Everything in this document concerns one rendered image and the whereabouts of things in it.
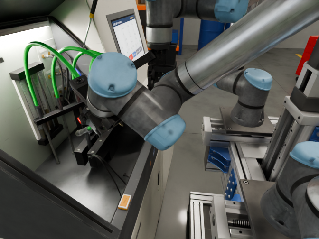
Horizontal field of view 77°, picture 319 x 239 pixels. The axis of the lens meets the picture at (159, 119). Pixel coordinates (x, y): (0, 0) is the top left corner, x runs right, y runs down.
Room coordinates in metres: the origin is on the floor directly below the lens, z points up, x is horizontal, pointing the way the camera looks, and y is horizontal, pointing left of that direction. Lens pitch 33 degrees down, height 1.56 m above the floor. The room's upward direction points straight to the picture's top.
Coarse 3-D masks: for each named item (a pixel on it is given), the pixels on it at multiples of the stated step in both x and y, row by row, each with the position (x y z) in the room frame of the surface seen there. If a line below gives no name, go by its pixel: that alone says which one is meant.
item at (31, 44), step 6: (30, 42) 0.65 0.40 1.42; (36, 42) 0.63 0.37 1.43; (48, 48) 0.59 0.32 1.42; (24, 54) 0.68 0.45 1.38; (54, 54) 0.58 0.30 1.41; (60, 54) 0.58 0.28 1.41; (24, 60) 0.69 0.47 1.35; (60, 60) 0.57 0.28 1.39; (66, 60) 0.56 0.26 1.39; (24, 66) 0.70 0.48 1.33; (66, 66) 0.55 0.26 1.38; (72, 66) 0.55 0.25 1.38; (72, 72) 0.54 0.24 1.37; (30, 78) 0.72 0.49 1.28; (30, 84) 0.71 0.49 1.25; (30, 90) 0.71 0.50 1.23; (36, 102) 0.72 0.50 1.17; (36, 108) 0.71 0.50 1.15
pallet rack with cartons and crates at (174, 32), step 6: (138, 0) 6.12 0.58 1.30; (138, 6) 5.84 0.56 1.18; (144, 6) 5.82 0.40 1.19; (180, 18) 5.72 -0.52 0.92; (180, 24) 5.71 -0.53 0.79; (174, 30) 6.32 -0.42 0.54; (180, 30) 5.71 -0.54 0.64; (174, 36) 5.94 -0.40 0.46; (180, 36) 5.71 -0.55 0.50; (174, 42) 5.94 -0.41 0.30; (180, 42) 5.71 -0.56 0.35; (180, 48) 5.71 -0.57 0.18; (180, 54) 5.71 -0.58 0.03
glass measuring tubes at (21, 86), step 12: (12, 72) 0.75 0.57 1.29; (24, 72) 0.77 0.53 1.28; (36, 72) 0.82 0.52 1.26; (24, 84) 0.75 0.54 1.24; (36, 84) 0.82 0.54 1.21; (24, 96) 0.76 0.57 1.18; (36, 96) 0.79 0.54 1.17; (48, 96) 0.86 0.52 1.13; (24, 108) 0.74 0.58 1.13; (48, 108) 0.86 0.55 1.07; (36, 132) 0.74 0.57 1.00
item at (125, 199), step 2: (124, 196) 0.44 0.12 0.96; (126, 196) 0.44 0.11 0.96; (128, 196) 0.44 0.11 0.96; (122, 198) 0.43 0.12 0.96; (124, 198) 0.43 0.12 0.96; (126, 198) 0.43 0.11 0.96; (128, 198) 0.43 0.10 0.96; (122, 200) 0.42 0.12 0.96; (124, 200) 0.42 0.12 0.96; (126, 200) 0.42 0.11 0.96; (128, 200) 0.42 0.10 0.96; (130, 200) 0.43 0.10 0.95; (122, 202) 0.41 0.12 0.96; (124, 202) 0.41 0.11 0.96; (126, 202) 0.41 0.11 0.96; (120, 204) 0.41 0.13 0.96; (122, 204) 0.41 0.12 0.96; (124, 204) 0.41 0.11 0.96; (126, 204) 0.41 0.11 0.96; (128, 204) 0.41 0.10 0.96; (124, 206) 0.40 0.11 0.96; (118, 208) 0.40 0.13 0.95; (120, 208) 0.40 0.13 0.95; (122, 208) 0.40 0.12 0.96
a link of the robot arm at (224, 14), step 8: (200, 0) 0.60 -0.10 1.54; (208, 0) 0.58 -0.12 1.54; (216, 0) 0.56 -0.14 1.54; (224, 0) 0.55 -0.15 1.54; (232, 0) 0.54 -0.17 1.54; (240, 0) 0.55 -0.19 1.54; (248, 0) 0.57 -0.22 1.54; (256, 0) 0.65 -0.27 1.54; (200, 8) 0.60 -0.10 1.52; (208, 8) 0.58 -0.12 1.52; (216, 8) 0.56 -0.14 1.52; (224, 8) 0.55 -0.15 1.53; (232, 8) 0.54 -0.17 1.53; (240, 8) 0.55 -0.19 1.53; (200, 16) 0.61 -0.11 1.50; (208, 16) 0.59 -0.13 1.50; (216, 16) 0.56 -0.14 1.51; (224, 16) 0.55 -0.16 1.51; (232, 16) 0.54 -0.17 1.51; (240, 16) 0.56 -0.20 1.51
